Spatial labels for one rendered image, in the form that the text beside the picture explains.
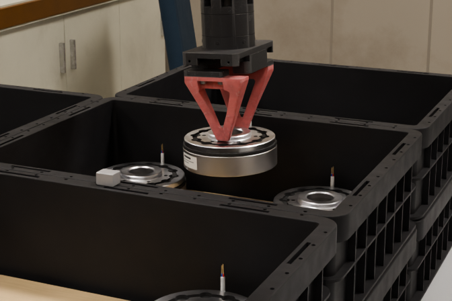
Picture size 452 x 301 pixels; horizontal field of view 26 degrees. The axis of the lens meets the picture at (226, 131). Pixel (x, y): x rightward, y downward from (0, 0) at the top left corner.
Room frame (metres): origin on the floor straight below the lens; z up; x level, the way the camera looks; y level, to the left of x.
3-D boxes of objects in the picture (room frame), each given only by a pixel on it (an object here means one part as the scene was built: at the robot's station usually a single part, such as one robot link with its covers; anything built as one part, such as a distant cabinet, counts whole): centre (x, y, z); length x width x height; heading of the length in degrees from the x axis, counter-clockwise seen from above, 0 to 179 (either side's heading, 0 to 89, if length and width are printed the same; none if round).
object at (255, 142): (1.04, 0.00, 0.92); 0.10 x 0.10 x 0.01
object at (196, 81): (1.03, 0.00, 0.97); 0.07 x 0.07 x 0.09; 65
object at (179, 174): (1.08, 0.10, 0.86); 0.10 x 0.10 x 0.01
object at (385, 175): (0.98, 0.02, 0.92); 0.40 x 0.30 x 0.02; 66
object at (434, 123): (1.25, -0.10, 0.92); 0.40 x 0.30 x 0.02; 66
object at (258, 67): (1.05, -0.01, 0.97); 0.07 x 0.07 x 0.09; 65
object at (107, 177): (0.85, 0.11, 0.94); 0.02 x 0.01 x 0.01; 66
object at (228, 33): (1.04, 0.00, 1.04); 0.10 x 0.07 x 0.07; 155
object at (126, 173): (1.08, 0.10, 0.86); 0.05 x 0.05 x 0.01
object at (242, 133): (1.04, 0.00, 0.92); 0.05 x 0.05 x 0.01
